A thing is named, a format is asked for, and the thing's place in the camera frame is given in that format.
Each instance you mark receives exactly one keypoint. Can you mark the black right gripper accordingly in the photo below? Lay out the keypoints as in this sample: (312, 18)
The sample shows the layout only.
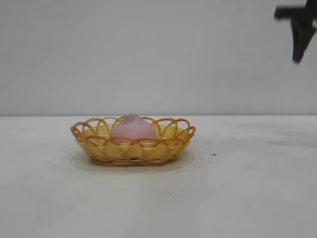
(297, 13)

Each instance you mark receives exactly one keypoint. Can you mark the pink peach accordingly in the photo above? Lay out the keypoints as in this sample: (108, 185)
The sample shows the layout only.
(133, 130)

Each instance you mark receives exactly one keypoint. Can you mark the yellow woven wicker basket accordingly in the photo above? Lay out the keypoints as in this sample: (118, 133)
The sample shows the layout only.
(133, 152)

